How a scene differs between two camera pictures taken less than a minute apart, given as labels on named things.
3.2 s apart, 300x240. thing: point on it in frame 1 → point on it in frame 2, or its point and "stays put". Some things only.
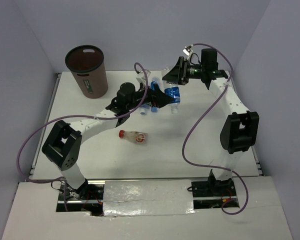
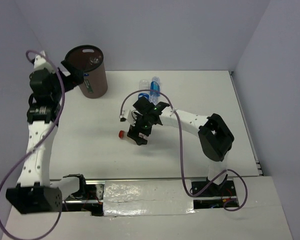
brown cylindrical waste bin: x=86 y=62 stays put
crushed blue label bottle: x=173 y=90 → x=92 y=61
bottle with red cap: x=138 y=137 stays put
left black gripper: x=158 y=98 → x=75 y=79
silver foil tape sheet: x=145 y=197 stays put
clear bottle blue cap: x=154 y=80 stays put
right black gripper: x=179 y=72 → x=134 y=130
